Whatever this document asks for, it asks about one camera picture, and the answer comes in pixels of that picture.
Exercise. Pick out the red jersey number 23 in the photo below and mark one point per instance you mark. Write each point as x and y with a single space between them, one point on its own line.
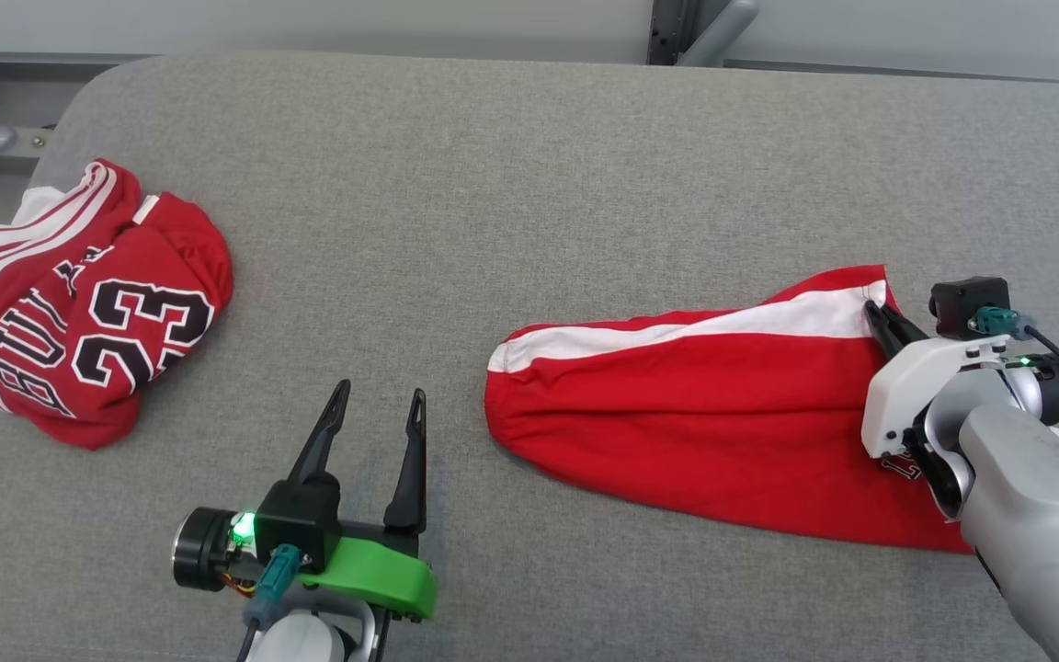
79 322

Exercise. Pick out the teal left camera connector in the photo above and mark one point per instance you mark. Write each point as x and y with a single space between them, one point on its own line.
272 579

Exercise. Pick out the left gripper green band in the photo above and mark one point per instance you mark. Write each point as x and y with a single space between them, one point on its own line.
373 575

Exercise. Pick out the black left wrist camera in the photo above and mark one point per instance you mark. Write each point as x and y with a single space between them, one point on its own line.
300 519

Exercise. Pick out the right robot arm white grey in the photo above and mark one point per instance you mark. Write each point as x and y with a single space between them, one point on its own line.
1035 515

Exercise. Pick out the teal right camera connector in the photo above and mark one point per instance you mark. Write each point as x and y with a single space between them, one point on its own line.
998 322

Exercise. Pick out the grey metal tube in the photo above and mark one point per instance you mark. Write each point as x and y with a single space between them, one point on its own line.
723 28

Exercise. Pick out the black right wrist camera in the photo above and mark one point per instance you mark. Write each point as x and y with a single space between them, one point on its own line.
962 303

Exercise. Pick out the grey fabric sofa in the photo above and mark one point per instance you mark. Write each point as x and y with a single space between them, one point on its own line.
529 184

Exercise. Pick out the red shorts white stripe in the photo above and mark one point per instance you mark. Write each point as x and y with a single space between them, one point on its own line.
695 414

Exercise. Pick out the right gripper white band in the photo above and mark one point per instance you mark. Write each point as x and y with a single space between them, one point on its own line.
925 386

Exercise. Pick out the teal camera connector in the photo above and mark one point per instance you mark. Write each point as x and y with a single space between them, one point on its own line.
272 579
998 322

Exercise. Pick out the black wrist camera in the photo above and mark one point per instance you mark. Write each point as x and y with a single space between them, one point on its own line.
300 519
962 303

